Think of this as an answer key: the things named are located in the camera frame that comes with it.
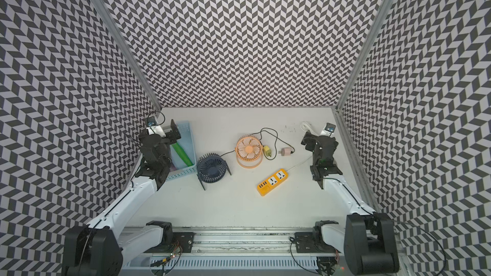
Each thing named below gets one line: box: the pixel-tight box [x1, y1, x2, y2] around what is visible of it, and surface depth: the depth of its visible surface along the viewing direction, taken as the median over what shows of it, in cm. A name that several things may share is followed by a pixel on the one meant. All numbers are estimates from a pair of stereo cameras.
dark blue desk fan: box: [196, 152, 233, 192], surface depth 84 cm
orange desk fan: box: [235, 134, 263, 169], surface depth 93 cm
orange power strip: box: [256, 168, 289, 197], surface depth 89 cm
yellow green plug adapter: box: [263, 145, 272, 158], surface depth 98 cm
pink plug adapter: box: [278, 147, 292, 156], surface depth 98 cm
